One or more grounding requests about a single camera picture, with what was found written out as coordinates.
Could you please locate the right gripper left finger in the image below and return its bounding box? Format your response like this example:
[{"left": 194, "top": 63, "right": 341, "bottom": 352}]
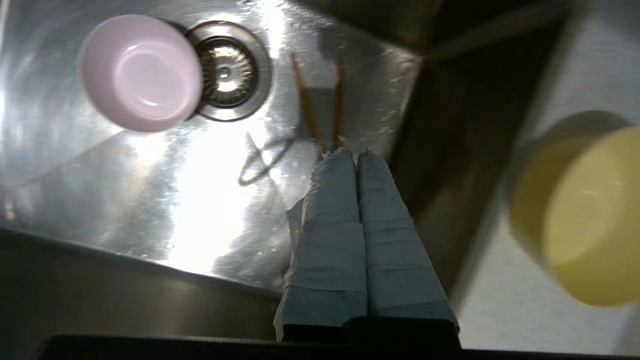
[{"left": 274, "top": 150, "right": 368, "bottom": 341}]

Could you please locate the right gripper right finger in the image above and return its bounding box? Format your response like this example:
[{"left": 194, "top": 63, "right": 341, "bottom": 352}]
[{"left": 338, "top": 135, "right": 461, "bottom": 331}]

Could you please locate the brown wooden chopstick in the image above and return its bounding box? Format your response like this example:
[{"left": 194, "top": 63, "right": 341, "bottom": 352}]
[
  {"left": 291, "top": 53, "right": 326, "bottom": 157},
  {"left": 333, "top": 56, "right": 347, "bottom": 151}
]

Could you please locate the yellow plastic bowl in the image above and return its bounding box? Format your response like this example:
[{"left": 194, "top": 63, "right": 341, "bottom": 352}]
[{"left": 509, "top": 111, "right": 640, "bottom": 309}]

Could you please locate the pink plastic bowl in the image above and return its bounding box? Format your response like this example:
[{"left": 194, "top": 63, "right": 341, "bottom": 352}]
[{"left": 79, "top": 14, "right": 205, "bottom": 134}]

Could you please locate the stainless steel sink basin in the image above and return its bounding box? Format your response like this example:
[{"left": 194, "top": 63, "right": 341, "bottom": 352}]
[{"left": 0, "top": 0, "right": 573, "bottom": 343}]

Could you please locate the round metal drain strainer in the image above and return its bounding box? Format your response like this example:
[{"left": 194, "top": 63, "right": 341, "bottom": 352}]
[{"left": 186, "top": 20, "right": 274, "bottom": 123}]

